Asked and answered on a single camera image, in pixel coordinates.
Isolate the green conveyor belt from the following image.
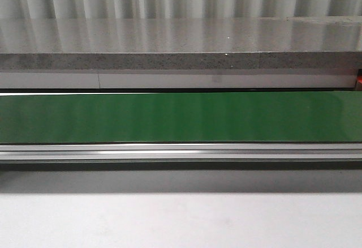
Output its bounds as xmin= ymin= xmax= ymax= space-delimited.
xmin=1 ymin=91 xmax=361 ymax=144

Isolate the grey speckled stone counter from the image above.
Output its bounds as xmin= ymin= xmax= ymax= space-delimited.
xmin=0 ymin=15 xmax=362 ymax=89

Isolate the aluminium conveyor frame rail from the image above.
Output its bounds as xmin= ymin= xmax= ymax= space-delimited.
xmin=1 ymin=143 xmax=361 ymax=163

